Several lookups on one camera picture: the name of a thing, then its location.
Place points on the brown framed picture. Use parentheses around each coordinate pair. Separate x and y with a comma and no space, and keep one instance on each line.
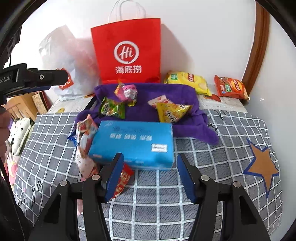
(41,102)

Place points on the red paper shopping bag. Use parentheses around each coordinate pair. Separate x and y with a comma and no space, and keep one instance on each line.
(128,50)

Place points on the white pink snack packet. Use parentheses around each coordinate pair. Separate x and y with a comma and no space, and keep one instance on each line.
(85,131)

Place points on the yellow chips bag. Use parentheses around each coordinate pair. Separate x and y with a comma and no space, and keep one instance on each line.
(195,81)

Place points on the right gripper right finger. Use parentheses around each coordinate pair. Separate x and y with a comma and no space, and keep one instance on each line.
(241,220)

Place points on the blue tissue pack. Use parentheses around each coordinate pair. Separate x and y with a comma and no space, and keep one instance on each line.
(144,145)

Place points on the orange chips bag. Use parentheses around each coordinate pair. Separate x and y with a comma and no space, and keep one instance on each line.
(229,87)

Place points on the white dotted cloth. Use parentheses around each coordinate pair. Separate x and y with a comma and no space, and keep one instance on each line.
(18,135)

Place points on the green snack packet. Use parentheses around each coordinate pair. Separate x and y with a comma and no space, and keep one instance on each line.
(110,107)

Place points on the red snack packet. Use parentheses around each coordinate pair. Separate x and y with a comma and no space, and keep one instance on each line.
(124,178)

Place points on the wooden chair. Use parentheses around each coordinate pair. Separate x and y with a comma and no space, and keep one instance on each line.
(21,106)

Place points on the brown door frame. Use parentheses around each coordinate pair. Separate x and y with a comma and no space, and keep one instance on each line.
(258,50)

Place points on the person left hand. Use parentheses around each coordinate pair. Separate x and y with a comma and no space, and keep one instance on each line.
(5,120)

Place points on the grey checked blanket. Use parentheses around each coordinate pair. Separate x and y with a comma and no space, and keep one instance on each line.
(153,205)

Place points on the pink yellow snack packet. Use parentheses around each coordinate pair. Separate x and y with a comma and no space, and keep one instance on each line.
(126,93)

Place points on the purple towel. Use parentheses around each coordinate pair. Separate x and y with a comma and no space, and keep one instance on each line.
(194,124)

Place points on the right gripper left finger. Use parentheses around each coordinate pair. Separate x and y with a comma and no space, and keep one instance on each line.
(58,219)

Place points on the white red candy packet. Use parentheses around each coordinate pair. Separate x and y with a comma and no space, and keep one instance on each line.
(160,99)

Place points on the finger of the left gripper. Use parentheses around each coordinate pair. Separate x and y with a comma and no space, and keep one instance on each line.
(42,78)
(27,90)

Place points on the blue cookie packet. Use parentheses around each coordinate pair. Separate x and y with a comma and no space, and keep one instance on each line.
(73,139)

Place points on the white Miniso plastic bag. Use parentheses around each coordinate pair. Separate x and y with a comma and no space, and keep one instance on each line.
(61,50)

